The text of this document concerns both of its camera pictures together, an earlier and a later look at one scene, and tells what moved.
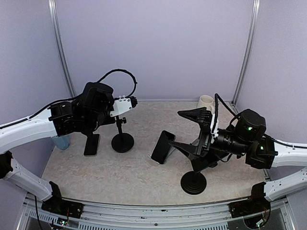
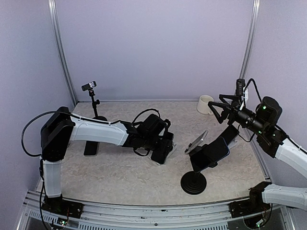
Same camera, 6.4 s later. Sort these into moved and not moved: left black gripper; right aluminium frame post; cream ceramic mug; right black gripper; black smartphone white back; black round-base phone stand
Moved: left black gripper; black round-base phone stand; right black gripper
Not moved: right aluminium frame post; cream ceramic mug; black smartphone white back
